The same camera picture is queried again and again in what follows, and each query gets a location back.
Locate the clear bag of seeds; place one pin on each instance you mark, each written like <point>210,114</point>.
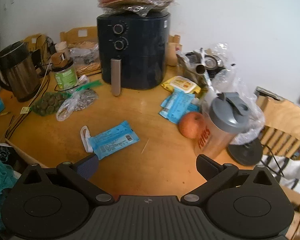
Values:
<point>77,101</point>

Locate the steel electric kettle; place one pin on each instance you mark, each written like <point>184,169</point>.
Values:
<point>20,77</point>

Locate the tan cardboard box white label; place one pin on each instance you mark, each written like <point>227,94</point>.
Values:
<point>73,33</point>

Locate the small black and white box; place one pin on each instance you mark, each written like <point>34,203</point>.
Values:
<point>1,153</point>

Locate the black power adapter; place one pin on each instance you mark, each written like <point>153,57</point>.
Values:
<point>36,55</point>

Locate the black tape roll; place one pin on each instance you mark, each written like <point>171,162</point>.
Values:
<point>211,61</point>

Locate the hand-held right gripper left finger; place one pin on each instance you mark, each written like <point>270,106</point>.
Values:
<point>88,167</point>

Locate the green bag of brown discs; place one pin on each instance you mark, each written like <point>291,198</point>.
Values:
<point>47,105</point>

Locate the brown cardboard carton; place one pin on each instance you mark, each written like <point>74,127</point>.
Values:
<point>295,200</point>

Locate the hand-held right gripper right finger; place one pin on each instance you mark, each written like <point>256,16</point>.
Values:
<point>205,166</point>

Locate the brown spice jar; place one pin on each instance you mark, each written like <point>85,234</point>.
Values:
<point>60,55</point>

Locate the red yellow apple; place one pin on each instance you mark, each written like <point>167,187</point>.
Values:
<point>190,125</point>

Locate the dark blue air fryer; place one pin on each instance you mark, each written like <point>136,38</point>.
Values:
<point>140,50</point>

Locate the black kettle base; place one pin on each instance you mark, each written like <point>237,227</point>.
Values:
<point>245,152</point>

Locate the tan cardboard piece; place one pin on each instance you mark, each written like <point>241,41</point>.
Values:
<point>30,41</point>

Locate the blue flat packet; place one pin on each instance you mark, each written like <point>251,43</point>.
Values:
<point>115,138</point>

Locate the clear shaker bottle grey lid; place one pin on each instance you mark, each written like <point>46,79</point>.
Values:
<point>215,140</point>

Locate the clear plastic bag of tools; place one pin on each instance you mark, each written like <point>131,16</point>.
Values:
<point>222,52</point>

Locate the yellow tea bag tag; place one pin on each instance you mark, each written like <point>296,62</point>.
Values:
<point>25,110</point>

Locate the wooden toothpick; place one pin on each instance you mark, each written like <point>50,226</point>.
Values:
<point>145,146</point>

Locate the yellow wet wipes pack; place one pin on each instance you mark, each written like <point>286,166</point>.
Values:
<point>180,83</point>

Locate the blue packet stack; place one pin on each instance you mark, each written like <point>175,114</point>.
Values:
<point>176,105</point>

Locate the green label jar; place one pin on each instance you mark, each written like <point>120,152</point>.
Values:
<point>65,77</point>

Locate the wooden chair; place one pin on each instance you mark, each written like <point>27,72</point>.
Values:
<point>282,112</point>

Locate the metal tube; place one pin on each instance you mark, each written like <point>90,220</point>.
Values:
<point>200,68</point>

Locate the white paper bag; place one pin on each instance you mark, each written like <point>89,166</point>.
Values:
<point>290,170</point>

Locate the pack of dry noodles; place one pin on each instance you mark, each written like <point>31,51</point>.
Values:
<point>90,68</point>

